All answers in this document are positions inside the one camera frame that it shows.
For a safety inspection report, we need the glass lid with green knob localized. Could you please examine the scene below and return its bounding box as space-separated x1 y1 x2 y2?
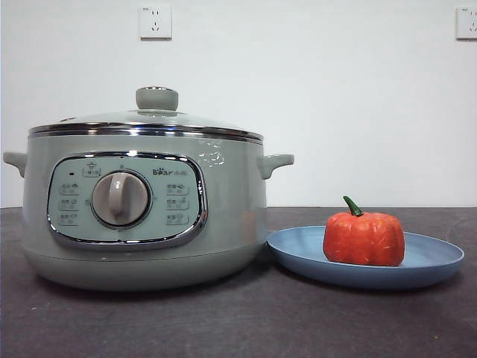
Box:
28 86 263 145

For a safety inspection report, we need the orange pumpkin with green stem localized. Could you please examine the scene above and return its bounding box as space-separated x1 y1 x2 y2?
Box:
322 195 406 268

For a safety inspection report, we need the pale green electric steamer pot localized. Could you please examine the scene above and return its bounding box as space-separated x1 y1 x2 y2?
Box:
2 126 295 292

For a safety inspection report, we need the blue round plate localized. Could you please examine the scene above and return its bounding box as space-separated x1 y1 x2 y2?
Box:
266 224 466 291

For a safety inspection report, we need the white wall socket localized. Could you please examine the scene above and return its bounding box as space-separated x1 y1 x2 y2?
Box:
138 5 174 41
455 6 477 41

